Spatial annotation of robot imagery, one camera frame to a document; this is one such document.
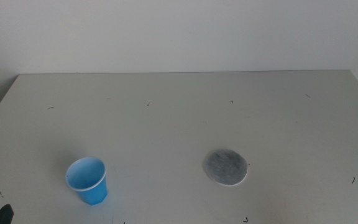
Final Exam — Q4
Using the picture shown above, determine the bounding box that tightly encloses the blue plastic cup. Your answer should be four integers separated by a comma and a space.
65, 156, 109, 207

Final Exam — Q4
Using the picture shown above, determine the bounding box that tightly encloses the round grey felt cup mat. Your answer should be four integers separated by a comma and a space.
204, 148, 249, 187

